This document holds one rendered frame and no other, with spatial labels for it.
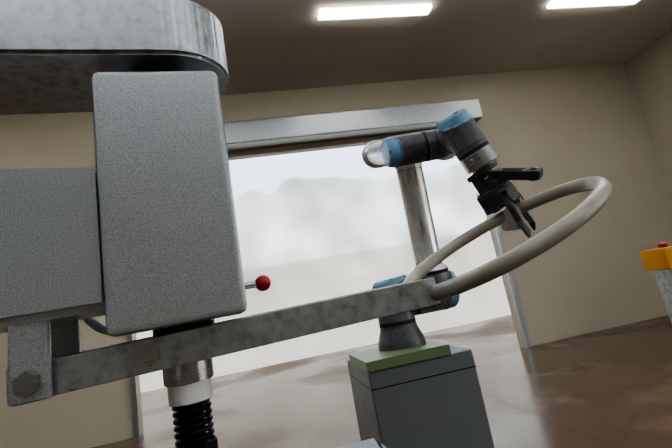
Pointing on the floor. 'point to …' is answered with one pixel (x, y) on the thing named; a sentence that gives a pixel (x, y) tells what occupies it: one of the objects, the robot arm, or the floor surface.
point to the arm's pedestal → (423, 403)
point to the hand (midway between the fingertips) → (532, 228)
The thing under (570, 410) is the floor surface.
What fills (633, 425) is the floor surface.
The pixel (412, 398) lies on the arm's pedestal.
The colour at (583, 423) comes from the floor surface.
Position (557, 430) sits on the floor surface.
